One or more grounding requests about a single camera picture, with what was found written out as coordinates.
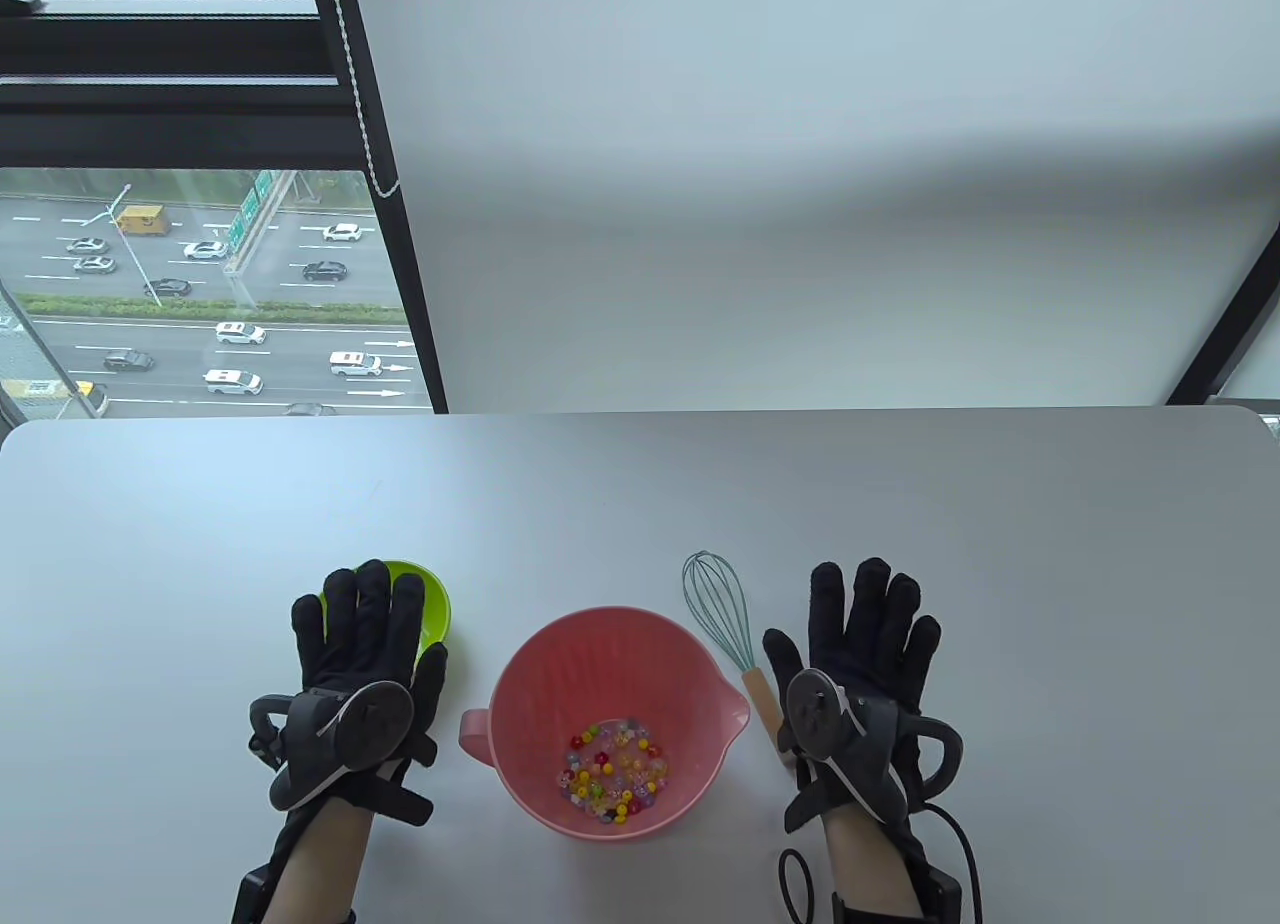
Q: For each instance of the person's right hand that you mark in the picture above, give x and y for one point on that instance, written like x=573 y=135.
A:
x=860 y=634

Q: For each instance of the person's left hand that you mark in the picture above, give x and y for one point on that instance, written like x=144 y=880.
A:
x=365 y=634

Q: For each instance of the green plastic bowl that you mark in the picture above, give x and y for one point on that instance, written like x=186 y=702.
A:
x=435 y=604

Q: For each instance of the pink salad bowl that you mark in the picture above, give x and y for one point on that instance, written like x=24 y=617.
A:
x=600 y=664

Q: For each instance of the pile of colourful plastic decorations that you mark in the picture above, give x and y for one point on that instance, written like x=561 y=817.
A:
x=615 y=769

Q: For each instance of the person's right forearm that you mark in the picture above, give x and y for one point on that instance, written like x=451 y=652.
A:
x=865 y=864

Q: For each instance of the person's left forearm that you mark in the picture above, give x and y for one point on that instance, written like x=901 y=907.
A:
x=320 y=864

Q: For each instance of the black and white right controller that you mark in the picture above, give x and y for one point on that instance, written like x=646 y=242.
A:
x=830 y=724

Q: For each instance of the black and white controller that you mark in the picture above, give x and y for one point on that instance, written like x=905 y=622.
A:
x=350 y=729
x=830 y=724

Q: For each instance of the black and white left controller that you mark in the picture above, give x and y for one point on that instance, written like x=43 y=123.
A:
x=350 y=729

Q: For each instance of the white roller blind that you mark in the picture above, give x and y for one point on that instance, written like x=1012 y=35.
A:
x=800 y=214

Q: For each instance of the black clamp bracket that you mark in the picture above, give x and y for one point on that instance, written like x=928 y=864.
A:
x=395 y=799

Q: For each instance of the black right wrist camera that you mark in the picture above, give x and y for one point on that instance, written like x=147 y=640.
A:
x=945 y=894

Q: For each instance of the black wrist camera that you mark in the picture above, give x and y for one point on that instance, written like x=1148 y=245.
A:
x=255 y=894
x=945 y=894

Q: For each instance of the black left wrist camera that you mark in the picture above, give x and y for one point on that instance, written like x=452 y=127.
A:
x=255 y=894

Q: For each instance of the black window frame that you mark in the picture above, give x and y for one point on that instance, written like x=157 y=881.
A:
x=150 y=94
x=1230 y=334

